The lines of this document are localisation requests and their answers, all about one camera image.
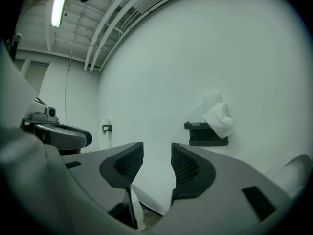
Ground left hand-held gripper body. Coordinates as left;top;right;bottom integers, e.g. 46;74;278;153
23;95;61;132

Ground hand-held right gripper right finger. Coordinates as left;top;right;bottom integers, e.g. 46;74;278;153
138;142;303;235

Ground long ceiling light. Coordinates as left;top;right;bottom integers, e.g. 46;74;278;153
50;0;68;28

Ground white toilet paper roll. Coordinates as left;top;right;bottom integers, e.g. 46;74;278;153
202;93;234;140

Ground black toilet paper holder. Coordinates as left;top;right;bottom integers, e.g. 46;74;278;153
183;121;229;147

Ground black wall hook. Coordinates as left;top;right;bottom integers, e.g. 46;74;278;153
101;117;113;135

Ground person's light grey clothing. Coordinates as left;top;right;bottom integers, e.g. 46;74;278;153
0;39;103;235

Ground white ceiling pipes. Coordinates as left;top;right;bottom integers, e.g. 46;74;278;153
83;0;196;72

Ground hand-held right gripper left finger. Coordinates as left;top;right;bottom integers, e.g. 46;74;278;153
60;142;144;231

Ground thin hanging cable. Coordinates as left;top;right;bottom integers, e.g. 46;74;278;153
64;1;89;124

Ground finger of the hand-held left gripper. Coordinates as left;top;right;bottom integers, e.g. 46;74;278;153
33;122;93;148

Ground white door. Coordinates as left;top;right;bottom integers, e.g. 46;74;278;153
14;59;51;98

